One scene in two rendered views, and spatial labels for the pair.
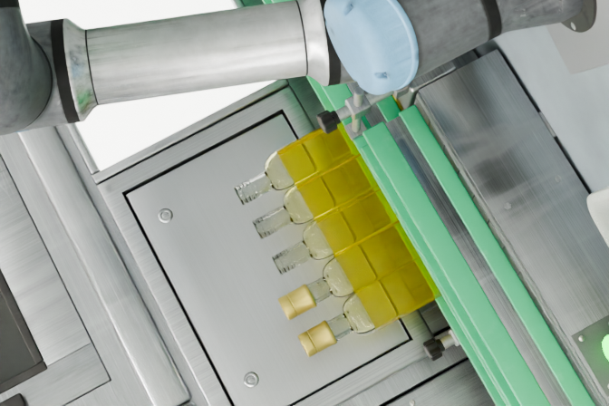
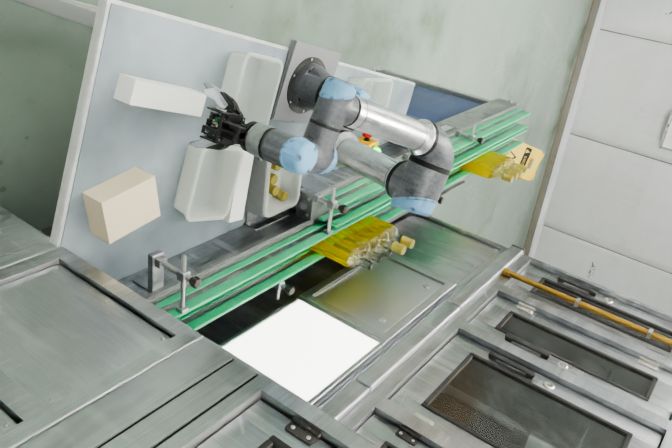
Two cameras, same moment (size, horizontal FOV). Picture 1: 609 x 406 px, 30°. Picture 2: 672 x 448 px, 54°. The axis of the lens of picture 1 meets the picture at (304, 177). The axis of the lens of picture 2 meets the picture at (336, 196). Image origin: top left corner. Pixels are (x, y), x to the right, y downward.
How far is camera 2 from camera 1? 2.25 m
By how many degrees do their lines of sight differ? 74
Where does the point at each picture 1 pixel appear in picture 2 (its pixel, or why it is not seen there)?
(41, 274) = (435, 364)
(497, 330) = not seen: hidden behind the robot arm
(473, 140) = (327, 183)
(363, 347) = (391, 263)
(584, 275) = not seen: hidden behind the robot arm
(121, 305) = (429, 325)
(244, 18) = (356, 146)
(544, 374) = not seen: hidden behind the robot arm
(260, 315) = (401, 288)
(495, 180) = (338, 178)
